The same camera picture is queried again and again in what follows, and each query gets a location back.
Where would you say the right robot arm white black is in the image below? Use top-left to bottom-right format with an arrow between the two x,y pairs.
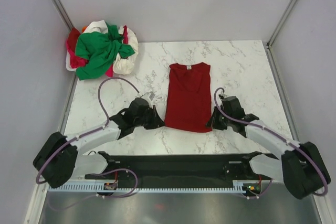
206,94 -> 331,199

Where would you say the white slotted cable duct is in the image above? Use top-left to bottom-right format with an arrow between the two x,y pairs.
48,180 -> 261,194

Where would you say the cream white t shirt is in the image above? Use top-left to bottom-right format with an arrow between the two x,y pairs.
66,20 -> 139,77

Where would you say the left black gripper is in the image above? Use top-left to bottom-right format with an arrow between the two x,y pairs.
134,105 -> 164,130

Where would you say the green t shirt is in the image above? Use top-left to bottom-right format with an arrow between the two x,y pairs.
75,23 -> 135,81

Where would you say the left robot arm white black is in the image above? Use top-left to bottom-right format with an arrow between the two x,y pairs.
33,98 -> 164,188

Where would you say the right aluminium frame post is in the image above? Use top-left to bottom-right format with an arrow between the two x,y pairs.
266,0 -> 299,50

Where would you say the dark red t shirt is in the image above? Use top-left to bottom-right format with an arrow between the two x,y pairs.
164,62 -> 212,133

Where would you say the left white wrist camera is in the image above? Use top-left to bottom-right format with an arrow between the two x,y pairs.
138,91 -> 155,106

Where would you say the pink magenta t shirt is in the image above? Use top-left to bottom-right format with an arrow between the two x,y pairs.
66,51 -> 88,71

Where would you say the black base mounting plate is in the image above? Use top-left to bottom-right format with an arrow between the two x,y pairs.
85,152 -> 269,186

